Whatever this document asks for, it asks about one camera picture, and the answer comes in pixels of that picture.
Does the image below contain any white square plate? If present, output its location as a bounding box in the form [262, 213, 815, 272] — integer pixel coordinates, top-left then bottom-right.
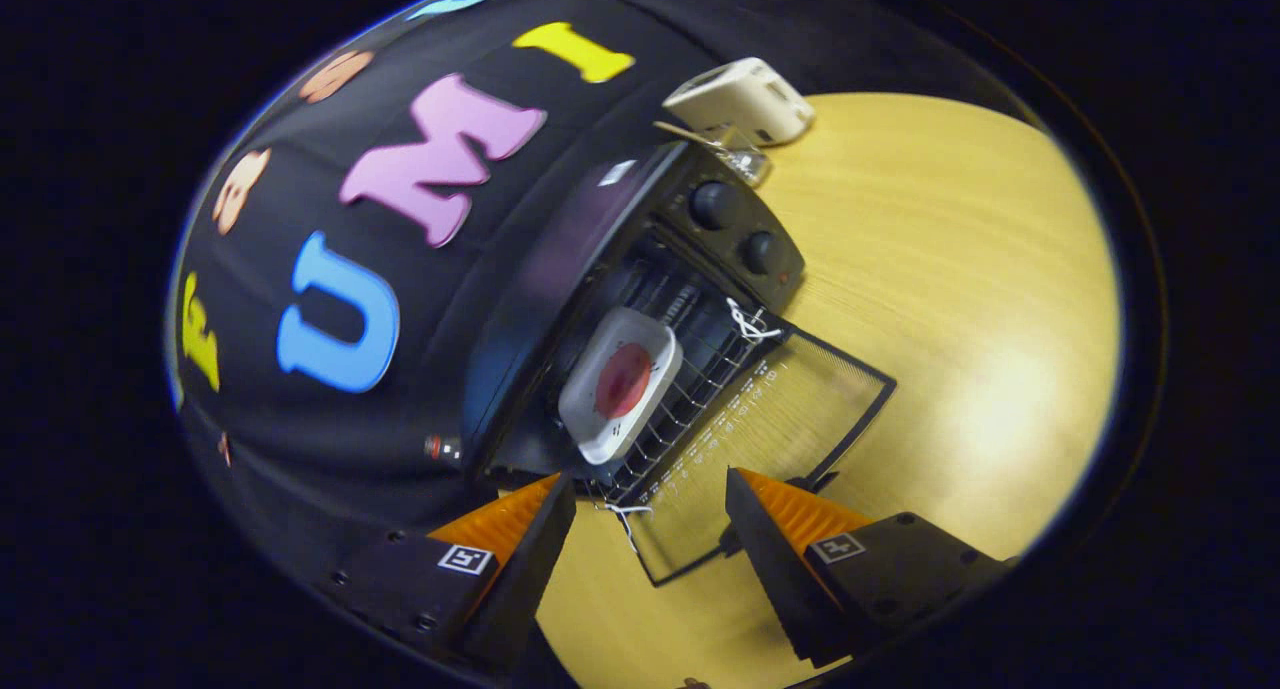
[558, 307, 685, 466]

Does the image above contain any wire rack with wooden stick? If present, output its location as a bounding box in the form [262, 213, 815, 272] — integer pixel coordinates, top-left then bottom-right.
[655, 119, 773, 188]

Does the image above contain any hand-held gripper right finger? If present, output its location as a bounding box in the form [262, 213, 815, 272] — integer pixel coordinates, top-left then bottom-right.
[725, 467, 1011, 668]

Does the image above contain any white pop-up toaster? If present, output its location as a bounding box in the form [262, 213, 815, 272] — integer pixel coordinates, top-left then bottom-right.
[663, 57, 816, 148]

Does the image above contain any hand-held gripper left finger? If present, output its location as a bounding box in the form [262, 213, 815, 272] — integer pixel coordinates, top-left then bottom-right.
[325, 472, 578, 675]

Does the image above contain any round pink food slice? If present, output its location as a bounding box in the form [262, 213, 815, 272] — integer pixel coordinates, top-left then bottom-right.
[596, 343, 653, 419]

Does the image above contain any black toaster oven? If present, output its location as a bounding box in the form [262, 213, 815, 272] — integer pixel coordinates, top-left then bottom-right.
[462, 141, 898, 587]

